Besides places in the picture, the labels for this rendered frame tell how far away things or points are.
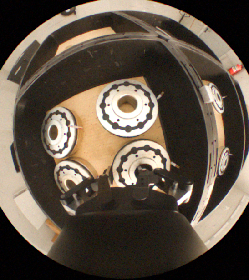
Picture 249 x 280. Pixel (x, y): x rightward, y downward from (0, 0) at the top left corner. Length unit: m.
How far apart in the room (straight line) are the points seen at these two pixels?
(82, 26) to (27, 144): 0.50
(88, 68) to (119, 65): 0.05
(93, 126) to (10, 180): 2.88
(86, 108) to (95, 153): 0.09
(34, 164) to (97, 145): 0.15
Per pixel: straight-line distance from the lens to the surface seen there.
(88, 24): 0.53
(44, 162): 0.22
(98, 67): 0.16
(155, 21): 0.61
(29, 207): 3.00
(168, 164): 0.16
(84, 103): 0.19
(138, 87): 0.16
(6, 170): 2.94
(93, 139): 0.17
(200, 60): 0.25
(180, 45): 0.19
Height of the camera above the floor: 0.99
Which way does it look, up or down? 87 degrees down
